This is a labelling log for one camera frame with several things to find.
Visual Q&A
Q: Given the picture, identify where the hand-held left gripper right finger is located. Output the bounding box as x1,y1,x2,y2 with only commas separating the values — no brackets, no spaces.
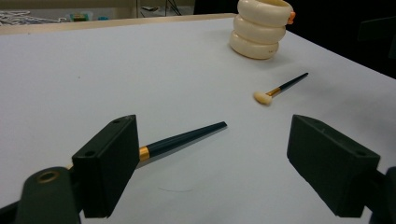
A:
286,114,381,218

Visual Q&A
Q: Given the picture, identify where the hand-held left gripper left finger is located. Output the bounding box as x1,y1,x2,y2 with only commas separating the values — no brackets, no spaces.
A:
71,114,141,219

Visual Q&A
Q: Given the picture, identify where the white cable bundle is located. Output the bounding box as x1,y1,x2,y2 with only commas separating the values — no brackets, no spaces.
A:
0,10,68,26

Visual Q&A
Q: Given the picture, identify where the light wooden table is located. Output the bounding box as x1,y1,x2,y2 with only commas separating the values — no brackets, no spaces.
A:
0,12,238,35

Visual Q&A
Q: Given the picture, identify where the small wooden piece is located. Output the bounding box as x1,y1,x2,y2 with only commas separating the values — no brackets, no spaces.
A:
136,120,228,169

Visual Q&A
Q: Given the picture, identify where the black hanging cable bundle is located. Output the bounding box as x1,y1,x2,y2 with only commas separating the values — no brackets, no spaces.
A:
163,0,183,17

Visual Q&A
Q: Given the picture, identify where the white table cover sheet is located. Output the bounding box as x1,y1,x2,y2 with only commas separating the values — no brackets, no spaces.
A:
0,17,396,224

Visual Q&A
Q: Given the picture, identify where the cream ringed brush holder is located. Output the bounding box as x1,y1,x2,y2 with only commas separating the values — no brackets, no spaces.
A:
229,0,296,61

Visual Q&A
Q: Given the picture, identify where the wooden spoon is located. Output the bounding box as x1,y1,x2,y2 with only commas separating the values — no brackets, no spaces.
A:
253,72,309,106

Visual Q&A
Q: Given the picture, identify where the small green object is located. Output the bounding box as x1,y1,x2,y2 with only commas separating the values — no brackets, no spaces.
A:
69,12,93,22

